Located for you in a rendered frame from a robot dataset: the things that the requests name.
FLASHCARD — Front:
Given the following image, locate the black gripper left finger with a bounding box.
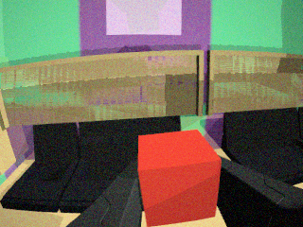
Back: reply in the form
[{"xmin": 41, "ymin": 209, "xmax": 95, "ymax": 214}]
[{"xmin": 65, "ymin": 159, "xmax": 143, "ymax": 227}]

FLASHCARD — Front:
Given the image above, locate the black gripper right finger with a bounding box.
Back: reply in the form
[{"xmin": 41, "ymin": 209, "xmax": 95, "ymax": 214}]
[{"xmin": 217, "ymin": 155, "xmax": 303, "ymax": 227}]

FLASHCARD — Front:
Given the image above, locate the red cube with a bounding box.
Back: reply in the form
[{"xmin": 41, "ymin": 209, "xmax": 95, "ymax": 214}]
[{"xmin": 137, "ymin": 130, "xmax": 221, "ymax": 227}]

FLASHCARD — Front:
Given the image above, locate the tan flat bar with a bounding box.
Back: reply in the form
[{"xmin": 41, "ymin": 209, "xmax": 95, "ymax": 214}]
[{"xmin": 0, "ymin": 124, "xmax": 16, "ymax": 175}]

